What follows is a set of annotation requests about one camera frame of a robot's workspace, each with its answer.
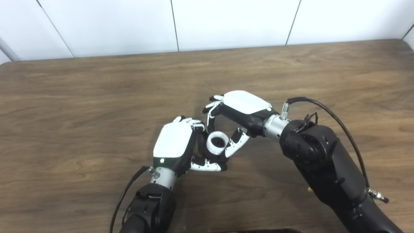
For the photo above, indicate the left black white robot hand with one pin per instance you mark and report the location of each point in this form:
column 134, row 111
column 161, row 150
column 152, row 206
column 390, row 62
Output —
column 173, row 140

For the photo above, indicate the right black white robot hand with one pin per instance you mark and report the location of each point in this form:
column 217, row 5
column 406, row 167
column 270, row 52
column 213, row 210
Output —
column 244, row 103

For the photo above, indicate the round black part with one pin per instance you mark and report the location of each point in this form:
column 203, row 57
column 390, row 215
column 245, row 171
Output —
column 202, row 149

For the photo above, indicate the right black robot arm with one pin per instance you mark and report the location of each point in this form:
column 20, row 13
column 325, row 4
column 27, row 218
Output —
column 323, row 161

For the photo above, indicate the grey wall corner trim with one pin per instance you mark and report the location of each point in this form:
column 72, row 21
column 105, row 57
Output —
column 8, row 50

